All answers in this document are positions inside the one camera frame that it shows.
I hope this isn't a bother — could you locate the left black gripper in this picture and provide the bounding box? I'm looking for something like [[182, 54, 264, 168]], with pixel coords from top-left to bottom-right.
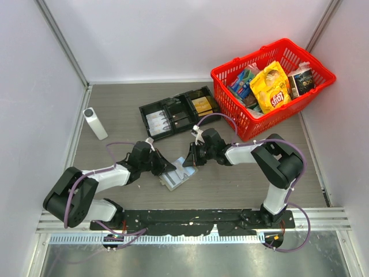
[[140, 148, 176, 177]]

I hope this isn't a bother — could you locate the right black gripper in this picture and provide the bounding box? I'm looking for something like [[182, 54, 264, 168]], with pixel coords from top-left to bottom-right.
[[184, 141, 216, 167]]

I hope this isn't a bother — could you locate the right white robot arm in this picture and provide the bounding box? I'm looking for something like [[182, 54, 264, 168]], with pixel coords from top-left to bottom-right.
[[183, 125, 307, 228]]

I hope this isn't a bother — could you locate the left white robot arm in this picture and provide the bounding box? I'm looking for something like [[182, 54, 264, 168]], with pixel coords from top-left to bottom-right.
[[43, 140, 176, 230]]

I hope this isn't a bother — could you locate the black cards stack in tray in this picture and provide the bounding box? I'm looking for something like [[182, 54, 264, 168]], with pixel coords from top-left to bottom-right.
[[172, 111, 191, 129]]

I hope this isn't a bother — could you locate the white cards stack in tray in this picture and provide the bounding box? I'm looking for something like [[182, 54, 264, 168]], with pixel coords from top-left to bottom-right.
[[145, 110, 171, 137]]

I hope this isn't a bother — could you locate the black three-compartment card tray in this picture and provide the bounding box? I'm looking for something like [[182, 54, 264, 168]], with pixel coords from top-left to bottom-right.
[[139, 86, 221, 140]]

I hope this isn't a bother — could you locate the gold cards stack in tray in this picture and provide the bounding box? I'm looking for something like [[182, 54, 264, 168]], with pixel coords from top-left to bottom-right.
[[191, 96, 217, 117]]

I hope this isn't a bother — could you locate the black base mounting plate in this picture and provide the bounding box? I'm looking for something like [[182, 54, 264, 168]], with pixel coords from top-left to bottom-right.
[[103, 209, 295, 237]]

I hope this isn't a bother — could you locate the blue toothpaste box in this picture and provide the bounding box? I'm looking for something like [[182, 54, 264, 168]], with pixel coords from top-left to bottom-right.
[[227, 72, 251, 99]]

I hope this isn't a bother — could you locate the white cylindrical bottle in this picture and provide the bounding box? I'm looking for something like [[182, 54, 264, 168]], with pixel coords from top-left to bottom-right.
[[83, 107, 108, 140]]

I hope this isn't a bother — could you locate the red plastic shopping basket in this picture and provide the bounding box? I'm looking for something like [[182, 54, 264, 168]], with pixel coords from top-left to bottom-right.
[[210, 38, 336, 141]]

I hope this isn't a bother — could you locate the green sponge pack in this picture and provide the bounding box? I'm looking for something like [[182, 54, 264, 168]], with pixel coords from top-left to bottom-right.
[[241, 68, 255, 85]]

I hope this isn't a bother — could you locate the yellow Lays chips bag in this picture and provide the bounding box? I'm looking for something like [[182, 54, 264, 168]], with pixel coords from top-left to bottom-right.
[[250, 61, 292, 114]]

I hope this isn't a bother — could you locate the black coffee package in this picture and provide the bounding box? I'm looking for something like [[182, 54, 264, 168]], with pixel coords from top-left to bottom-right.
[[288, 68, 315, 99]]

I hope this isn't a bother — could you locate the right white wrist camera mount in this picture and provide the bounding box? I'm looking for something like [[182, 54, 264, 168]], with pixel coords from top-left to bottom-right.
[[191, 125, 204, 145]]

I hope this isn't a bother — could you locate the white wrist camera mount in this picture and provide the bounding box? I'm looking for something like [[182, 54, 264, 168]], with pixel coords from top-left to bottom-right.
[[191, 125, 204, 145], [145, 137, 154, 145]]

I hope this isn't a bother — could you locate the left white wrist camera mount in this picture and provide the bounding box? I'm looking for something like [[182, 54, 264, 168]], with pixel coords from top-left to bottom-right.
[[145, 137, 154, 145]]

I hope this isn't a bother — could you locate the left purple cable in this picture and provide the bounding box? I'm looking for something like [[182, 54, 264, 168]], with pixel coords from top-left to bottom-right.
[[63, 141, 149, 250]]

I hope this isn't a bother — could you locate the purple cable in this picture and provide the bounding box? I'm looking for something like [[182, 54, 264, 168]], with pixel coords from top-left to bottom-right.
[[63, 141, 149, 250], [195, 113, 311, 254]]

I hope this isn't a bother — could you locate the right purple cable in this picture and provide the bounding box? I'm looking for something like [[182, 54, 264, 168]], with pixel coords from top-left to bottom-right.
[[195, 113, 311, 254]]

